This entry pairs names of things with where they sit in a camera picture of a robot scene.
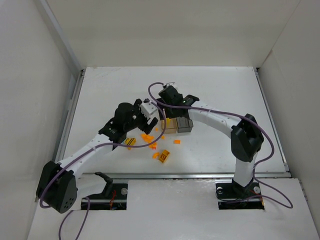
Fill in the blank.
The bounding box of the yellow lego plate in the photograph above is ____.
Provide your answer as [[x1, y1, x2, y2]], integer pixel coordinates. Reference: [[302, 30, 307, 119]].
[[165, 118, 174, 129]]

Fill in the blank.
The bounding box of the orange rectangular lego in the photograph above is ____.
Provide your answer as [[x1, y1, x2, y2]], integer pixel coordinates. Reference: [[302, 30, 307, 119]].
[[173, 139, 181, 145]]

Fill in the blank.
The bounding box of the yellow lego brick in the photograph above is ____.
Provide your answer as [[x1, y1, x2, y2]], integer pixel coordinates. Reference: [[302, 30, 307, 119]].
[[158, 149, 171, 164]]

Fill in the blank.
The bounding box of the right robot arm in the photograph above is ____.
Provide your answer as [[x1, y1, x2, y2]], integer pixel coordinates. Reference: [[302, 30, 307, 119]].
[[157, 85, 264, 199]]

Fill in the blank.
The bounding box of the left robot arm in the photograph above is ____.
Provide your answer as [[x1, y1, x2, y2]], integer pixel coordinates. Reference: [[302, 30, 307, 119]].
[[36, 98, 159, 214]]

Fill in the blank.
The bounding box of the orange lego cluster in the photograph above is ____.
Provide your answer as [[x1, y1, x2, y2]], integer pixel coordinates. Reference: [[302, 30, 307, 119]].
[[140, 133, 157, 150]]

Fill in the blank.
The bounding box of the yellow black striped lego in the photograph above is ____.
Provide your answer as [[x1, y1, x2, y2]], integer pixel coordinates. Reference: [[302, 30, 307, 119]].
[[124, 137, 137, 150]]

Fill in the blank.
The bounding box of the amber transparent container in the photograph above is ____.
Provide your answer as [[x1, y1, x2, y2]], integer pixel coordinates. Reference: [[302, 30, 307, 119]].
[[160, 118, 178, 135]]

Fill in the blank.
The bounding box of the orange curved lego lower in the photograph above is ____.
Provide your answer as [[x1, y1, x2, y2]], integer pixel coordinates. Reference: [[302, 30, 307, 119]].
[[152, 152, 160, 159]]

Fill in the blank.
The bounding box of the grey transparent container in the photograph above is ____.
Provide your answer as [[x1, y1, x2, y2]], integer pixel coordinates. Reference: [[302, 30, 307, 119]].
[[176, 117, 194, 133]]

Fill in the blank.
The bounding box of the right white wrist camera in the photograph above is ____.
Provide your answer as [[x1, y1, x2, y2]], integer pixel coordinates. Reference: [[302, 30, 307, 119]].
[[162, 81, 178, 89]]

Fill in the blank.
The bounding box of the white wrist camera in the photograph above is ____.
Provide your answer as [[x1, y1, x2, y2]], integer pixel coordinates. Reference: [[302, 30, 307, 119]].
[[162, 81, 178, 89], [140, 101, 158, 119]]

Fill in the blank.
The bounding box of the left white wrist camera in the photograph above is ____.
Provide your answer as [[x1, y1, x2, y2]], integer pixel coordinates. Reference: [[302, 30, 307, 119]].
[[140, 101, 158, 119]]

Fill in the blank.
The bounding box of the aluminium rail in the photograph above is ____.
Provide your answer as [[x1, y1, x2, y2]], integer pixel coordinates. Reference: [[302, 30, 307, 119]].
[[79, 171, 292, 180]]

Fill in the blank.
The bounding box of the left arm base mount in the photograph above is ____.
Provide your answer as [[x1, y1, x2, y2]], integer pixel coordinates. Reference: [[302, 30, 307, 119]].
[[88, 182, 128, 211]]

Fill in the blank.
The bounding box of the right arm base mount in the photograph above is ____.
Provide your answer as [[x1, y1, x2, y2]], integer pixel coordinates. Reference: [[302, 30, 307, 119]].
[[215, 182, 265, 210]]

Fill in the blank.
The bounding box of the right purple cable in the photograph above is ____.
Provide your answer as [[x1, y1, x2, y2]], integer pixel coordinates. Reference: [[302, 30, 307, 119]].
[[147, 82, 294, 210]]

